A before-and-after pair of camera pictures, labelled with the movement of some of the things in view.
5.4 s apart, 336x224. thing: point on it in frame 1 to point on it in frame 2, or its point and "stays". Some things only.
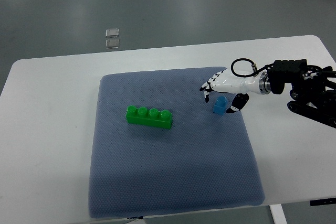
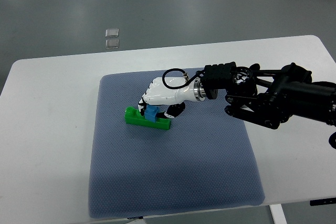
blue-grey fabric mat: x=207 y=160 stays
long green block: x=151 y=117 stays
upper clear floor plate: x=112 y=32 stays
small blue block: x=220 y=105 to x=150 y=112
